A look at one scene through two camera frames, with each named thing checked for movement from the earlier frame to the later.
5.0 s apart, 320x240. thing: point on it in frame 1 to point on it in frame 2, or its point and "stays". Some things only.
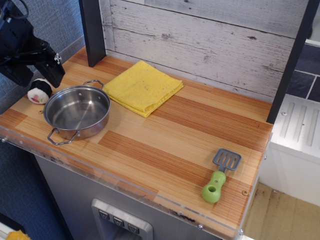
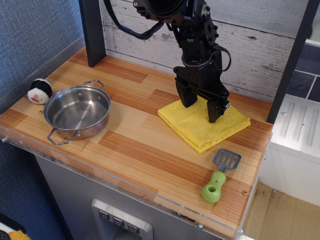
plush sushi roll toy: (40, 91) stays
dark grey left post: (91, 15) stays
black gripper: (19, 47) to (202, 71)
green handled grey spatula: (226, 159) stays
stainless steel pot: (76, 112) stays
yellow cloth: (143, 88) to (191, 124)
